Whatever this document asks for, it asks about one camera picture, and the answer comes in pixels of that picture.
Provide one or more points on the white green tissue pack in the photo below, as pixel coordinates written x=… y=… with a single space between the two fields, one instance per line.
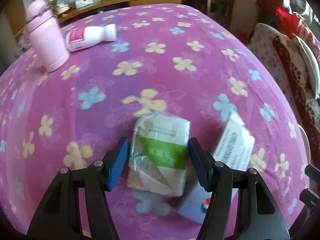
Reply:
x=158 y=154

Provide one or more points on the wooden tv cabinet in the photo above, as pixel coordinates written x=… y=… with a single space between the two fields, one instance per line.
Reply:
x=16 y=19

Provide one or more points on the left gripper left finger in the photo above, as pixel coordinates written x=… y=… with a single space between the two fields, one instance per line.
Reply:
x=58 y=213

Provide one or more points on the white pink-label bottle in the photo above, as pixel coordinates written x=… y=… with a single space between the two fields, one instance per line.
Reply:
x=90 y=36

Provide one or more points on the purple floral tablecloth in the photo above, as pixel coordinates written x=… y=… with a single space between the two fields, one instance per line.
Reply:
x=166 y=57

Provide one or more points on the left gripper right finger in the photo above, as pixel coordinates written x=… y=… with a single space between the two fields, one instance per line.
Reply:
x=258 y=216

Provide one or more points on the white blue medicine box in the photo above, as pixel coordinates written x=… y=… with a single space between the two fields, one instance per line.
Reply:
x=234 y=149

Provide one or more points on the white cushion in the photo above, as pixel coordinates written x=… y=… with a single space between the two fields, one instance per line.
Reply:
x=310 y=63

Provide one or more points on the pink thermos bottle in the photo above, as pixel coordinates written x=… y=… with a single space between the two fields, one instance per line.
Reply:
x=45 y=36

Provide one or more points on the floral covered sofa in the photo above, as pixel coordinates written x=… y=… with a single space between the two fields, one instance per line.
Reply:
x=282 y=57

